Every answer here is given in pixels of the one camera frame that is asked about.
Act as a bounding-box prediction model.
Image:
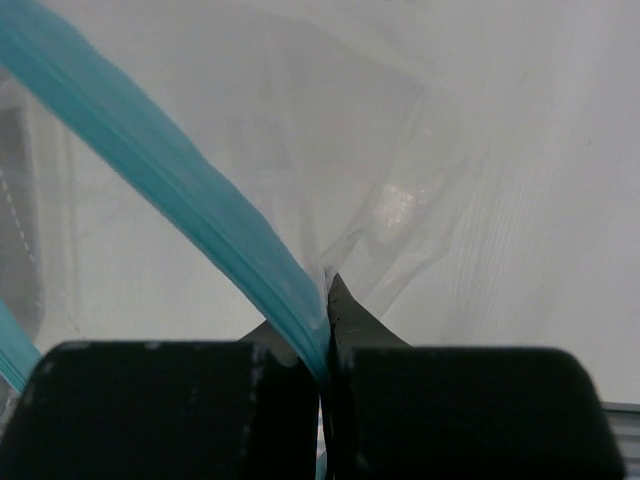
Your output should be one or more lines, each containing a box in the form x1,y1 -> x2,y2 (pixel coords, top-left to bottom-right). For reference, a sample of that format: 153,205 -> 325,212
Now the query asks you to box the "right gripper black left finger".
1,323 -> 319,479

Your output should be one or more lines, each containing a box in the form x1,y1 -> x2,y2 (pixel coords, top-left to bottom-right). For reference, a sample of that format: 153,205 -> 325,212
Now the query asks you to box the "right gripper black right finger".
325,278 -> 625,479

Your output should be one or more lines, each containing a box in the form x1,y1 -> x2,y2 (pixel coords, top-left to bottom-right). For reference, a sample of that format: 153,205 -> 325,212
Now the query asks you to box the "clear zip top bag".
0,0 -> 640,396

